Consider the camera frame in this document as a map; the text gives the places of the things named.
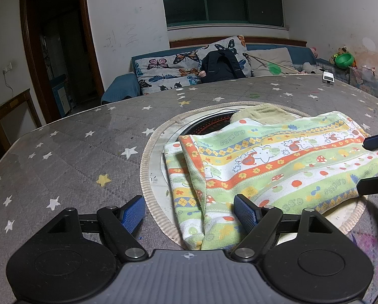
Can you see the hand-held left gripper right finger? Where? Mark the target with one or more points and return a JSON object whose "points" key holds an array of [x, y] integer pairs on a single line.
{"points": [[245, 211]]}

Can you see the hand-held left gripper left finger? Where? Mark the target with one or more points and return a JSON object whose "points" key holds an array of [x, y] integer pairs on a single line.
{"points": [[132, 216]]}

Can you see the colourful printed children's garment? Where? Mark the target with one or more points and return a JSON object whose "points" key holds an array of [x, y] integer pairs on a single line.
{"points": [[271, 167]]}

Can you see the round woven fringe mat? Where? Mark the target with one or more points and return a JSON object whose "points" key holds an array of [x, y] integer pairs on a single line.
{"points": [[148, 164]]}

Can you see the clear plastic storage box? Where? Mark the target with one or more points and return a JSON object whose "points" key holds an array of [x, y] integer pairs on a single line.
{"points": [[367, 80]]}

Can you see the white remote control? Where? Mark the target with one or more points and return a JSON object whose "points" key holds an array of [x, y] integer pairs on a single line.
{"points": [[328, 77]]}

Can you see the green plastic bowl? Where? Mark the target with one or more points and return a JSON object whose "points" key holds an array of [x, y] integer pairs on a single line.
{"points": [[344, 60]]}

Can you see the round black hotpot burner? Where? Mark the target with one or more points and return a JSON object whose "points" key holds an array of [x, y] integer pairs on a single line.
{"points": [[208, 126]]}

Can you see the brown teddy bear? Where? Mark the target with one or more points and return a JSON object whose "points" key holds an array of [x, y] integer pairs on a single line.
{"points": [[341, 50]]}

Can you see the pale yellow cloth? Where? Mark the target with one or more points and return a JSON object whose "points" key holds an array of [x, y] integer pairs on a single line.
{"points": [[261, 114]]}

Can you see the white plush toy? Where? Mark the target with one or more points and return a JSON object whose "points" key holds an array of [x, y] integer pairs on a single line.
{"points": [[308, 67]]}

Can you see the pink plush toy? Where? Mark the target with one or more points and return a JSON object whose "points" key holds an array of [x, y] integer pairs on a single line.
{"points": [[313, 51]]}

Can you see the blue sofa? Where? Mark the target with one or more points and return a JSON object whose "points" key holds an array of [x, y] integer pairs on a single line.
{"points": [[121, 87]]}

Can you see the beige cushion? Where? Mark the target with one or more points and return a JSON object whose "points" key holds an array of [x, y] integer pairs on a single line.
{"points": [[271, 60]]}

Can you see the blue and white cabinet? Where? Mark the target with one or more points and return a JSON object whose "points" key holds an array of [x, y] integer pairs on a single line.
{"points": [[60, 95]]}

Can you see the butterfly print pillows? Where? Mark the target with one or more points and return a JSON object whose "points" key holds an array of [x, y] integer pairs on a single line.
{"points": [[163, 72]]}

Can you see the black backpack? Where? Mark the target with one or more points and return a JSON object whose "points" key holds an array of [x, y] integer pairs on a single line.
{"points": [[220, 66]]}

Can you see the brown wooden side table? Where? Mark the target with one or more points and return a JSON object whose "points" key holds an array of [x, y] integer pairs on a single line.
{"points": [[5, 110]]}

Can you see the butterfly print pillow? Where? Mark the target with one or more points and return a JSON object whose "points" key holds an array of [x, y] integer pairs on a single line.
{"points": [[231, 46]]}

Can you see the dark window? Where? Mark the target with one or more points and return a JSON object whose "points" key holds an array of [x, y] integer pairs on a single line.
{"points": [[223, 0]]}

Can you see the brown wooden door frame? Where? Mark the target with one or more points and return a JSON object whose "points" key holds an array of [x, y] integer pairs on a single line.
{"points": [[27, 38]]}

